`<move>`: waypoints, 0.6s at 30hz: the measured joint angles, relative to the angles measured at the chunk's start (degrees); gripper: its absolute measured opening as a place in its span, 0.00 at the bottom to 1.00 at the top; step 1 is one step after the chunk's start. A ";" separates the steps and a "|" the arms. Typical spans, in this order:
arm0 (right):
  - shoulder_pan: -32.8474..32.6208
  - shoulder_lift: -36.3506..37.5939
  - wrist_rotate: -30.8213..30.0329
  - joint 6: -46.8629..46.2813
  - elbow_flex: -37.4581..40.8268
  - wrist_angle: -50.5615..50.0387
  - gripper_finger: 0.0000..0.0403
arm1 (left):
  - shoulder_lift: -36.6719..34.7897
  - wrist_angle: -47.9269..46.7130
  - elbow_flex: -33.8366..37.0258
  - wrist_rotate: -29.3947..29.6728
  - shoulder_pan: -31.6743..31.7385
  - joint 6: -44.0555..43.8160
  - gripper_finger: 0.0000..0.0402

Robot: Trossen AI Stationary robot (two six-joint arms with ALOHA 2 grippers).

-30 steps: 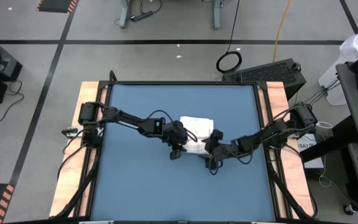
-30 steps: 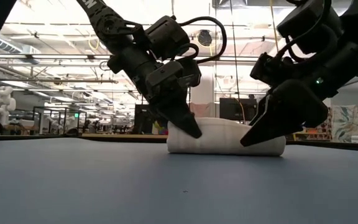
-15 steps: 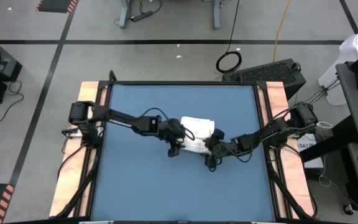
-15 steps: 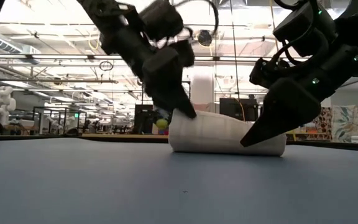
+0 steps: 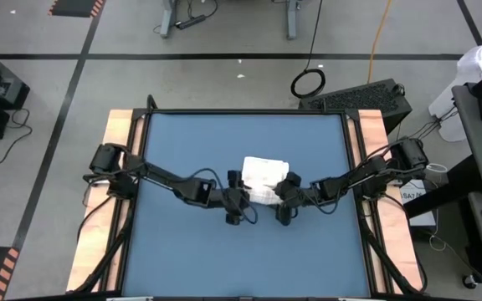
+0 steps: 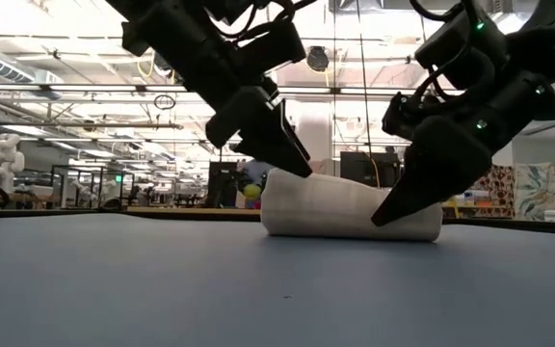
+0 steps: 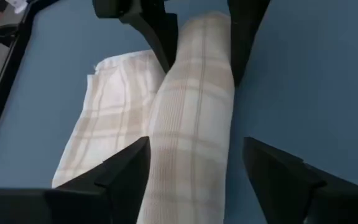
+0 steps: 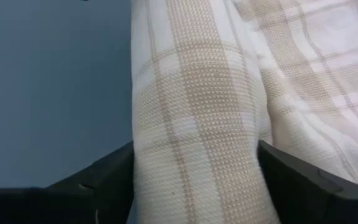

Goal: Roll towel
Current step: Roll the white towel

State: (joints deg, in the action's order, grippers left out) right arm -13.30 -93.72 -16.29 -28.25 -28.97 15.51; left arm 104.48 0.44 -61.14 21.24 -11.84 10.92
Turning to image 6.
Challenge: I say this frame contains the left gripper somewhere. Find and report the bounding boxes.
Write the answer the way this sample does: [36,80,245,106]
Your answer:
[122,4,313,178]

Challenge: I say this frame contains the dark floral patterned cloth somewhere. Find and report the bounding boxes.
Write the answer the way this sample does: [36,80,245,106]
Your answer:
[469,164,517,221]

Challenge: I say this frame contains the black frame enclosure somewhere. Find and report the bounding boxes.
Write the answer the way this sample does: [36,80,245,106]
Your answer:
[50,164,136,209]

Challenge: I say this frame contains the pink fabric panel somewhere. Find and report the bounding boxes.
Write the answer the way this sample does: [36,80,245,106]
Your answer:
[311,158,341,178]

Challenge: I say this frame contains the leaf patterned cloth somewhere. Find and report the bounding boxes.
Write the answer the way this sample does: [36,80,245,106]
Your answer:
[514,162,555,223]

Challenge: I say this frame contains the person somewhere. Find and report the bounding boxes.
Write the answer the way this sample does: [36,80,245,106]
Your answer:
[236,159,275,211]

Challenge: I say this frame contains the black ceiling cable reel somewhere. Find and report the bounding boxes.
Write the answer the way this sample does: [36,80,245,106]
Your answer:
[304,45,330,73]

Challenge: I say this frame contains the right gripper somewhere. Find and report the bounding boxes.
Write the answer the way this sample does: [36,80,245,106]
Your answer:
[371,69,555,227]

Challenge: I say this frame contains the white round pillar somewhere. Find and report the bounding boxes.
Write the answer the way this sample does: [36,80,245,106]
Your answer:
[297,102,333,175]

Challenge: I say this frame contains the long wooden table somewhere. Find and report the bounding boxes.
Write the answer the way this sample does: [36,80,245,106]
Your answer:
[125,206,263,217]

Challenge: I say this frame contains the white beige plaid towel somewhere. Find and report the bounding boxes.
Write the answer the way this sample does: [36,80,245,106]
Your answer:
[260,167,445,243]

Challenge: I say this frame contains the black narrow monitor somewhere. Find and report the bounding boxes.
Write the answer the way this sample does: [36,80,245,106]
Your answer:
[207,160,241,209]

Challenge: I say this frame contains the blue table mat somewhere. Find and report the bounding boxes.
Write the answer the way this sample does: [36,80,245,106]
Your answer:
[0,211,555,347]

